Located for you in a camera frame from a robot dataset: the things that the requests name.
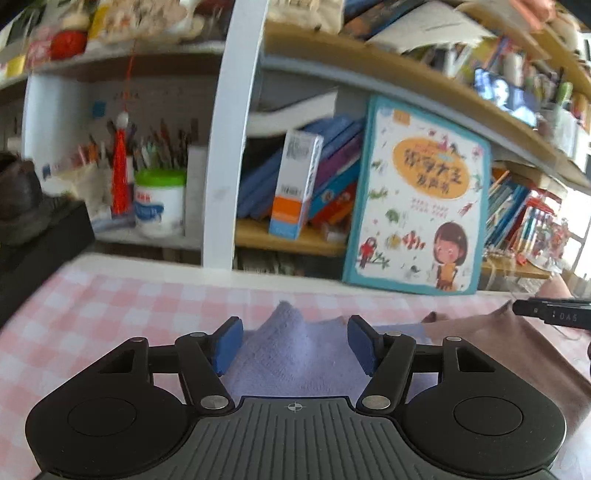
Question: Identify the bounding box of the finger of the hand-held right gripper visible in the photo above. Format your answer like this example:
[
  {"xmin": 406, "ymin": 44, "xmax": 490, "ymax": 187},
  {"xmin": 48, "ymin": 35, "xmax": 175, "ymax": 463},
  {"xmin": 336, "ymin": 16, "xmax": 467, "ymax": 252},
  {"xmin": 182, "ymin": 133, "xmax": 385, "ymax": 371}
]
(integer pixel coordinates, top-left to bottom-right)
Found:
[{"xmin": 512, "ymin": 299, "xmax": 544, "ymax": 320}]

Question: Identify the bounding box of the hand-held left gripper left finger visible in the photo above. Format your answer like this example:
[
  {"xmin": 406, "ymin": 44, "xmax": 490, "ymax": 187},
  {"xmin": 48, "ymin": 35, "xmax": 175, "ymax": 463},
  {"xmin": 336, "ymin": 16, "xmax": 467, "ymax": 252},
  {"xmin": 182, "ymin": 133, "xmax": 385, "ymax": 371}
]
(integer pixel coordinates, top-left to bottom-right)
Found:
[{"xmin": 83, "ymin": 316, "xmax": 244, "ymax": 414}]

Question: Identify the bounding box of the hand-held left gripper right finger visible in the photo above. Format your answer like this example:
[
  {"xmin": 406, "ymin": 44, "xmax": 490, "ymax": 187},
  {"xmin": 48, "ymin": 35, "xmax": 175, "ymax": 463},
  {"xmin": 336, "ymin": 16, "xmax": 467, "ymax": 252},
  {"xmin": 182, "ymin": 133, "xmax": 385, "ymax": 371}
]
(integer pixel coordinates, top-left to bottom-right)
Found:
[{"xmin": 347, "ymin": 315, "xmax": 509, "ymax": 413}]

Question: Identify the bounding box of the purple brown fleece garment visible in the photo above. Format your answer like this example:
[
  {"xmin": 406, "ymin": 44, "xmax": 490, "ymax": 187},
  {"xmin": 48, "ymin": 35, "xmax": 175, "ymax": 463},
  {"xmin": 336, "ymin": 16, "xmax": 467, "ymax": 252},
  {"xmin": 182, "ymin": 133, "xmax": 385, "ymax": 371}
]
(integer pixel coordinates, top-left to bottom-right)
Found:
[{"xmin": 222, "ymin": 300, "xmax": 591, "ymax": 446}]

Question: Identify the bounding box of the pink plush toy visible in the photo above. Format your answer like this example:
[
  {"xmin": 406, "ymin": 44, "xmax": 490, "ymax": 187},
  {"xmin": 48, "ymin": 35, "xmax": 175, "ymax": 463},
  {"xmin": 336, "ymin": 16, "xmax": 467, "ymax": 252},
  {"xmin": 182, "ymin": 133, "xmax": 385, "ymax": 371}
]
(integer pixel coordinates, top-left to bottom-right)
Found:
[{"xmin": 538, "ymin": 272, "xmax": 577, "ymax": 302}]

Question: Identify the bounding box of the colourful toy bundle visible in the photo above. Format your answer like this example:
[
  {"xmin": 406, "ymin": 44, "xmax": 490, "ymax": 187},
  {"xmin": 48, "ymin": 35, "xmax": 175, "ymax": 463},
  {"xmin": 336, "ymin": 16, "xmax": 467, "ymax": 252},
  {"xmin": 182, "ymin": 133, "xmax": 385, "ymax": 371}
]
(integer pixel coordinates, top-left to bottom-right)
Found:
[{"xmin": 512, "ymin": 193, "xmax": 575, "ymax": 273}]

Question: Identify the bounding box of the row of thin books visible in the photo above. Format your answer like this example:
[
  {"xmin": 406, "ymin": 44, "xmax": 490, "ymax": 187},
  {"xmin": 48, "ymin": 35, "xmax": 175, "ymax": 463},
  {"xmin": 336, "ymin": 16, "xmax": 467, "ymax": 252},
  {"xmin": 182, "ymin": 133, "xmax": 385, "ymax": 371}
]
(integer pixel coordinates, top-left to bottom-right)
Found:
[{"xmin": 482, "ymin": 168, "xmax": 539, "ymax": 259}]

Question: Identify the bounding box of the pink checked tablecloth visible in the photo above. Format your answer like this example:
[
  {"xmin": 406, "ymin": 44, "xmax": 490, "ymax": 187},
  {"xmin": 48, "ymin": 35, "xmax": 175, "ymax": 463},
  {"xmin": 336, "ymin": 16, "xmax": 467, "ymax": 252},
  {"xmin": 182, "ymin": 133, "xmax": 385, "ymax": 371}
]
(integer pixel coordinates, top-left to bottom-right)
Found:
[{"xmin": 0, "ymin": 254, "xmax": 591, "ymax": 480}]

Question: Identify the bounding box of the children's picture book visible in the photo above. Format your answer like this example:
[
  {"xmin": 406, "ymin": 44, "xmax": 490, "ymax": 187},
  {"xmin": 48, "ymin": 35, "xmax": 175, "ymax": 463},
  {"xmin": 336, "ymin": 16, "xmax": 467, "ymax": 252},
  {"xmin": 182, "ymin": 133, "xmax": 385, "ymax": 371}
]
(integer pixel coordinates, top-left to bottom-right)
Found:
[{"xmin": 342, "ymin": 95, "xmax": 492, "ymax": 296}]

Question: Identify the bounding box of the white jar green lid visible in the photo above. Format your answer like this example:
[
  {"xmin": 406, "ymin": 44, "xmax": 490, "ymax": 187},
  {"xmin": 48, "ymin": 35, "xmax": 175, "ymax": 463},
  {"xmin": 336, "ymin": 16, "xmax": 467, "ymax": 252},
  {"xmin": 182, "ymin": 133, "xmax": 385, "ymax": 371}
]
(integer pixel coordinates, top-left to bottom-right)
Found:
[{"xmin": 134, "ymin": 168, "xmax": 188, "ymax": 239}]

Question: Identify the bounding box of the white orange toothpaste box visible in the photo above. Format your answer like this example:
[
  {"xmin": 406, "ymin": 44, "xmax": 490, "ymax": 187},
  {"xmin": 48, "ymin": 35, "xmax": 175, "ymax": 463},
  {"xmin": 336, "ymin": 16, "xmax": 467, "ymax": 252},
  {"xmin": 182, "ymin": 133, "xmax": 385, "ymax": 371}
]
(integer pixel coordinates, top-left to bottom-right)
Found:
[{"xmin": 269, "ymin": 129, "xmax": 324, "ymax": 241}]

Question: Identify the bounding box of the stack of blue purple books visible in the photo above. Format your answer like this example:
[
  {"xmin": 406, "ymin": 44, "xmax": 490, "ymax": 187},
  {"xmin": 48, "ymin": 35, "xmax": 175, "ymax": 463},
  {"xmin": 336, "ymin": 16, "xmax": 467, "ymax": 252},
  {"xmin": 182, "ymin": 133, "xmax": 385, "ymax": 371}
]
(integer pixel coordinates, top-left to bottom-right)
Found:
[{"xmin": 236, "ymin": 115, "xmax": 366, "ymax": 228}]

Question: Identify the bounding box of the black box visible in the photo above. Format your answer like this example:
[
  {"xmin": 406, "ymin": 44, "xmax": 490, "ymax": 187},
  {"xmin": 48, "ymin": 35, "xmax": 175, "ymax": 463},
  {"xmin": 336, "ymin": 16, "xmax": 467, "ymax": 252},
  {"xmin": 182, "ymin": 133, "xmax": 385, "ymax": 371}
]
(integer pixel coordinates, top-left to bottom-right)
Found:
[{"xmin": 0, "ymin": 199, "xmax": 96, "ymax": 326}]

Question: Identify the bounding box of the wooden bookshelf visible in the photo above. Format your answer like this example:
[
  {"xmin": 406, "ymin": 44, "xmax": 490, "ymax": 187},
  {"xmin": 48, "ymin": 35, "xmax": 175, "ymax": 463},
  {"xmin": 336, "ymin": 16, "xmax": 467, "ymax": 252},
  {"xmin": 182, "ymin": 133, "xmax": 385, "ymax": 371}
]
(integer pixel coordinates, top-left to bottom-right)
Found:
[{"xmin": 0, "ymin": 0, "xmax": 591, "ymax": 282}]

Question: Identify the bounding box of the red tassel ornament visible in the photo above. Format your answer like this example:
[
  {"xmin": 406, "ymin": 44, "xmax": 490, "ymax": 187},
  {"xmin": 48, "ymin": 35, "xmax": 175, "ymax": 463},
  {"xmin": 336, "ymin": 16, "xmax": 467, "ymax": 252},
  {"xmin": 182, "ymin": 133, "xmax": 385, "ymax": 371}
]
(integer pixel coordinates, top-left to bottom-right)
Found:
[{"xmin": 110, "ymin": 39, "xmax": 139, "ymax": 216}]

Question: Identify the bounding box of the smartphone with lit screen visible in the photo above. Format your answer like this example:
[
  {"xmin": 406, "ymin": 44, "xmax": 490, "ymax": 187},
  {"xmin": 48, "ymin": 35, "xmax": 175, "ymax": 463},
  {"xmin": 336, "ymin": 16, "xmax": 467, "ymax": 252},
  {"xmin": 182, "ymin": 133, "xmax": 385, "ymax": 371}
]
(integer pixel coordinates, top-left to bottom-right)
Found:
[{"xmin": 473, "ymin": 67, "xmax": 542, "ymax": 127}]

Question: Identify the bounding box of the holder full of pencils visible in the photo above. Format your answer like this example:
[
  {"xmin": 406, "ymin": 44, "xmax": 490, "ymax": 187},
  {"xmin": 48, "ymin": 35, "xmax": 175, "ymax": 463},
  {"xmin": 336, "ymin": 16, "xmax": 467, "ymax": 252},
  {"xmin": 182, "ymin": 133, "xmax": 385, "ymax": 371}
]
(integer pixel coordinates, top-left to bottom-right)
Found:
[{"xmin": 44, "ymin": 117, "xmax": 204, "ymax": 185}]

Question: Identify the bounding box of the thick white-paged book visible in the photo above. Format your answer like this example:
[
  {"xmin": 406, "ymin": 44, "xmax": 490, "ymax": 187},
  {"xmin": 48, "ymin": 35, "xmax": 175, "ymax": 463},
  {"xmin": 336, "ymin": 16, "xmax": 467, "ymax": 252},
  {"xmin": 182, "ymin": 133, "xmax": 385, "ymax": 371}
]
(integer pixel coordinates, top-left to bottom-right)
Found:
[{"xmin": 247, "ymin": 90, "xmax": 341, "ymax": 138}]

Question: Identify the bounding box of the row of colourful shelf books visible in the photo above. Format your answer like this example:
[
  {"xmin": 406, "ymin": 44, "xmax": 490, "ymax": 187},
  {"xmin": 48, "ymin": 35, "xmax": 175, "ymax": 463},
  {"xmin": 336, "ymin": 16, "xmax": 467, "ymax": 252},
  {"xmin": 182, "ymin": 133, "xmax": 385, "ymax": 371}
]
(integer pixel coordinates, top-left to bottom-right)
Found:
[{"xmin": 342, "ymin": 0, "xmax": 591, "ymax": 153}]

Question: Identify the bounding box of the red ball ornament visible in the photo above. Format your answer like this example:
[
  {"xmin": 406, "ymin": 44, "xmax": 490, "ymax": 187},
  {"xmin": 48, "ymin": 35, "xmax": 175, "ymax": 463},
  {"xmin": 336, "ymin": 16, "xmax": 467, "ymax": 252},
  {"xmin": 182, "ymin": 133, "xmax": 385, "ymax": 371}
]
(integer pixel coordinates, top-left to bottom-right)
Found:
[{"xmin": 48, "ymin": 30, "xmax": 89, "ymax": 62}]

